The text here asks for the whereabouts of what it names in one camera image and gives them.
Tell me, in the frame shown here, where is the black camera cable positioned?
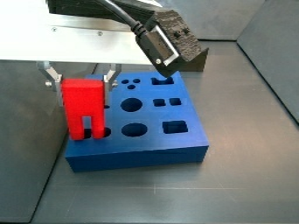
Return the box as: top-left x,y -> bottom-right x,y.
92,0 -> 150,39

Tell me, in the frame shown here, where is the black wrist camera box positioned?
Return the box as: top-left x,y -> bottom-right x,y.
134,10 -> 204,78

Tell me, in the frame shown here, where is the blue foam shape fixture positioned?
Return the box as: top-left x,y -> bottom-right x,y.
64,72 -> 209,172

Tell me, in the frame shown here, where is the black curved stand fixture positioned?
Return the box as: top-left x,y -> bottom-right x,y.
180,48 -> 209,72

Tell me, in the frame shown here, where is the second white gripper body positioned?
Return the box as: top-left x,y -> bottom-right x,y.
0,0 -> 149,65

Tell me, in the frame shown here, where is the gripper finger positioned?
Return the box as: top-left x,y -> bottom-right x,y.
102,64 -> 121,99
36,61 -> 62,106

